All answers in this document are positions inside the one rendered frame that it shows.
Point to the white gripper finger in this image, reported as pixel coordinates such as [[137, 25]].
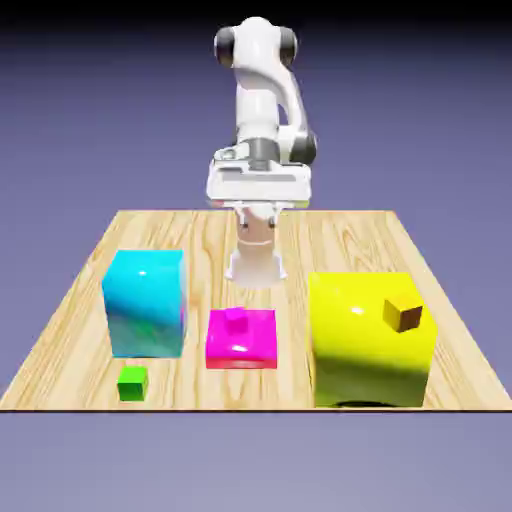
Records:
[[273, 218], [241, 219]]

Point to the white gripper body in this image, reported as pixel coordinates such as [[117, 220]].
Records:
[[260, 188]]

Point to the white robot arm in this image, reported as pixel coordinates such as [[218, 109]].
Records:
[[256, 72]]

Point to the small magenta cube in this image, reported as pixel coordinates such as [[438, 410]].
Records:
[[236, 320]]

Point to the small yellow cube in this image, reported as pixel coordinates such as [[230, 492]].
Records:
[[402, 316]]

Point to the small green cube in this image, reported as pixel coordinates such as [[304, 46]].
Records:
[[132, 384]]

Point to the large magenta box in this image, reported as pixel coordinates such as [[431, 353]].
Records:
[[248, 344]]

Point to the large cyan box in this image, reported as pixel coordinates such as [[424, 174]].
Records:
[[144, 300]]

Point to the large yellow box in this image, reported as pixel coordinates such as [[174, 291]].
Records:
[[360, 344]]

